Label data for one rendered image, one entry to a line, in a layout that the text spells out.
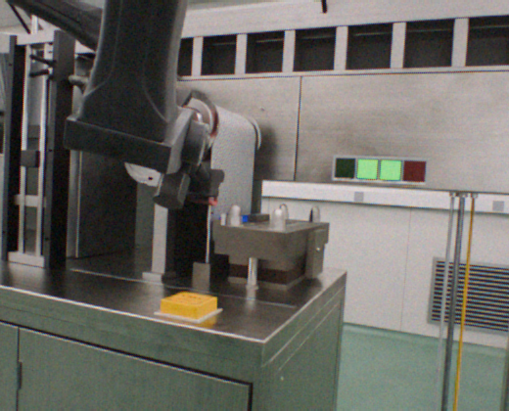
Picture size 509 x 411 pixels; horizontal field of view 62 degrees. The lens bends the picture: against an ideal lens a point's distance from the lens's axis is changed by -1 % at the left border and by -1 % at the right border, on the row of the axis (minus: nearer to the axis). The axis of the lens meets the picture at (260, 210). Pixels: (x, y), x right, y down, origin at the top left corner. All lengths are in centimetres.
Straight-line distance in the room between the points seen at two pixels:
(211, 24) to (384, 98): 58
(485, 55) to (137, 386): 113
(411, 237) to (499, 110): 240
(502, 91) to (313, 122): 48
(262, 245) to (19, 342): 52
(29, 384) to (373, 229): 294
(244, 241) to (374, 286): 276
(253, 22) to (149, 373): 102
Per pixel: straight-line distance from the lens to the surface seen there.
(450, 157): 118
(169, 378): 76
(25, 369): 99
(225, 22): 142
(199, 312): 70
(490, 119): 120
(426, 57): 131
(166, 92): 31
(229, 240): 91
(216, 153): 98
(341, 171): 119
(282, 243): 86
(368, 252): 356
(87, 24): 78
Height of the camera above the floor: 112
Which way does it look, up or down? 3 degrees down
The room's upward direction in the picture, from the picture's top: 4 degrees clockwise
